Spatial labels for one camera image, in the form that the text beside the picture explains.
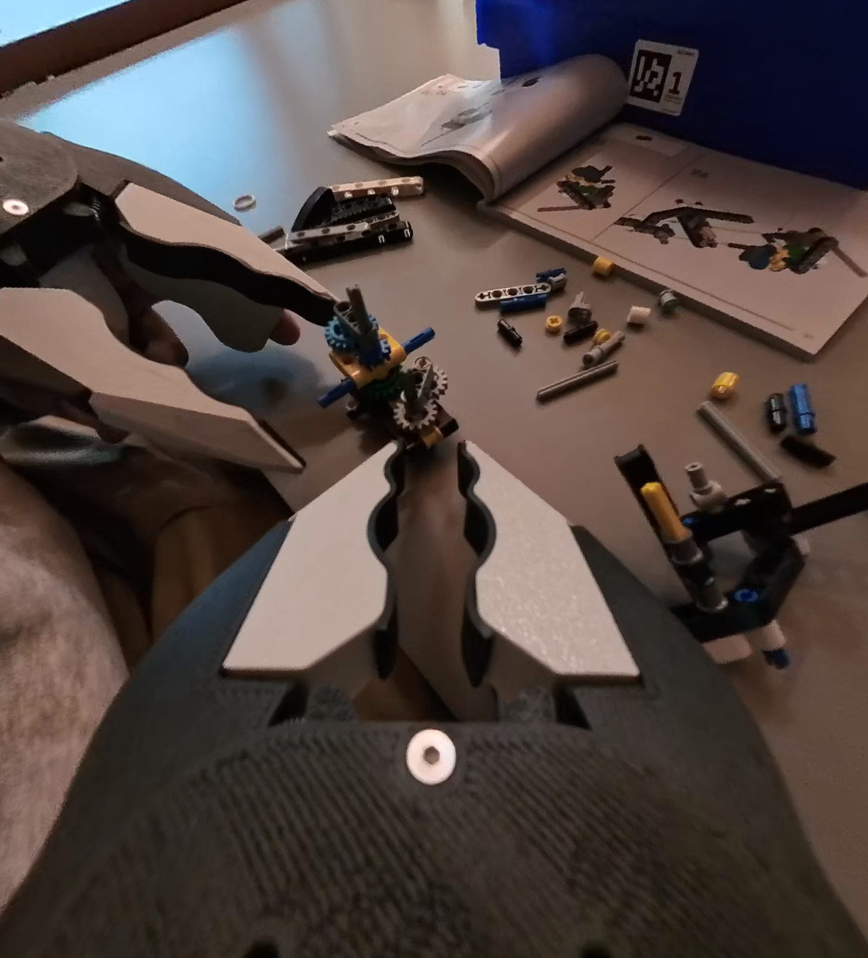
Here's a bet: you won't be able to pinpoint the person's left hand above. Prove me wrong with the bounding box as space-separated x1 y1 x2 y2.
103 258 302 369

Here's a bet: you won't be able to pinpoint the lego instruction booklet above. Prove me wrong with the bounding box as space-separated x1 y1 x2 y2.
327 54 868 356

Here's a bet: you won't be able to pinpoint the grey short lego beam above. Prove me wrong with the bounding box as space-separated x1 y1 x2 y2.
475 283 555 309

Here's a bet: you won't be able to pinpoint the person's beige pants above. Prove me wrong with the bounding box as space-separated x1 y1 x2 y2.
0 442 292 660

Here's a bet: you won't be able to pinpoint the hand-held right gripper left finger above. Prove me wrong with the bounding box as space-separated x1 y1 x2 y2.
221 440 406 708

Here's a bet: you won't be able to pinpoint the pile of lego beams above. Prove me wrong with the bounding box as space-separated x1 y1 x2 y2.
280 176 425 264

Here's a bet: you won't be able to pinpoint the lego gear assembly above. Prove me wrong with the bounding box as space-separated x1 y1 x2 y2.
317 284 459 450

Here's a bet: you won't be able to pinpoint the grey lego axle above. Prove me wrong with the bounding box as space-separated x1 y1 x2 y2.
537 361 620 401
697 402 779 480

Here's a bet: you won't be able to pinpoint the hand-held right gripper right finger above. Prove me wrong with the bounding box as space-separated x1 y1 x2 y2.
458 440 642 712

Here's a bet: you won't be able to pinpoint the blue plastic bin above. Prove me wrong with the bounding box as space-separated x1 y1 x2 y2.
475 0 868 190

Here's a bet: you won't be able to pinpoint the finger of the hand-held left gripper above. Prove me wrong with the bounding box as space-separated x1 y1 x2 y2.
112 181 342 354
0 245 307 475

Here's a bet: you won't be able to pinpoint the black lego frame assembly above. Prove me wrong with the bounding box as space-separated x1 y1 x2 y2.
613 444 868 667

